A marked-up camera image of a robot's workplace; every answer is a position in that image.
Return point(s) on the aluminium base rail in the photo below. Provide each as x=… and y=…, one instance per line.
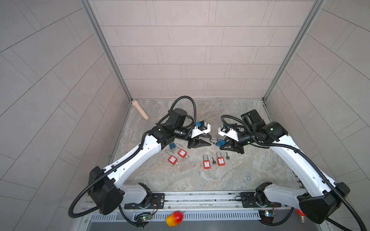
x=202, y=210

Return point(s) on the red padlock with label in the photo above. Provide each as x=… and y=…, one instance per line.
x=206, y=162

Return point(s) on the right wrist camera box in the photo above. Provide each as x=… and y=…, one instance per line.
x=226, y=131

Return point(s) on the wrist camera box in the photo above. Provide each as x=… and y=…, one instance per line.
x=201, y=129
x=226, y=131

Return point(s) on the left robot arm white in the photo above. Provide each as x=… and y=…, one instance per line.
x=105, y=185

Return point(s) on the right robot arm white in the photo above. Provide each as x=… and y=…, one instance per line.
x=321, y=195

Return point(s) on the blue padlock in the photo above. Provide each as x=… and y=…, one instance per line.
x=174, y=146
x=217, y=142

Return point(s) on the red yellow mango toy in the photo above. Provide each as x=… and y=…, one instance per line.
x=174, y=219

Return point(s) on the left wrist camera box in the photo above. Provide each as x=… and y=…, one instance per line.
x=201, y=129

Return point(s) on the red light bulb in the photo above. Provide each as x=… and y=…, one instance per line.
x=301, y=216

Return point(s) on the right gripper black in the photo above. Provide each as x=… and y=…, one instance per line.
x=234, y=145

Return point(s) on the beige cylinder peg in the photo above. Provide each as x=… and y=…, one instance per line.
x=136, y=105

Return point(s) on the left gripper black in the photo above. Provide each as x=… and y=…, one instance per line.
x=192, y=144

